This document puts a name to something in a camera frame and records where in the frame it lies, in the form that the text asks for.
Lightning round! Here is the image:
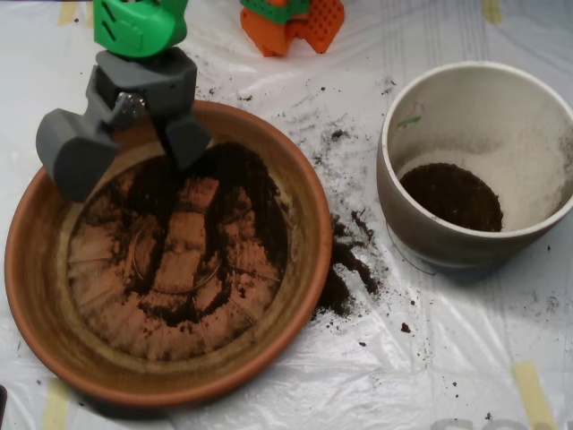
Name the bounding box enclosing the white ceramic pot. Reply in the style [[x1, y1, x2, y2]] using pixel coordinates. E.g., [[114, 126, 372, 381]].
[[375, 61, 573, 270]]

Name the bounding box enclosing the dark soil pile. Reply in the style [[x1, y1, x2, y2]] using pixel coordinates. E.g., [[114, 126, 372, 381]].
[[84, 142, 292, 328]]

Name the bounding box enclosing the clear plastic cover sheet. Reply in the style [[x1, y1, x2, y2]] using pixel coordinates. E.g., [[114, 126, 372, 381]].
[[0, 0, 573, 430]]

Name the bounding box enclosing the beige masking tape strip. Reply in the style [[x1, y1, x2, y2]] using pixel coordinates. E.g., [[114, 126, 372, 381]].
[[57, 1, 78, 26], [513, 360, 557, 430], [41, 379, 73, 430], [481, 0, 503, 24]]

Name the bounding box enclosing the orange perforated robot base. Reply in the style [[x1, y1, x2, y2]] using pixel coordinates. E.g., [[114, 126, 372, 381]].
[[239, 0, 346, 57]]

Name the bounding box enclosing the spilled dark soil patch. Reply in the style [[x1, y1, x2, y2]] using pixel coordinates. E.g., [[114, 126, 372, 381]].
[[311, 212, 390, 322]]

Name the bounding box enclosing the dark soil heap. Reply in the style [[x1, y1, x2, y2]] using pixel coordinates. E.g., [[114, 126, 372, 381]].
[[398, 163, 505, 233]]

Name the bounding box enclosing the terracotta plant saucer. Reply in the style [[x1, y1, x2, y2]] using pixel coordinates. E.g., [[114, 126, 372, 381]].
[[4, 99, 333, 409]]

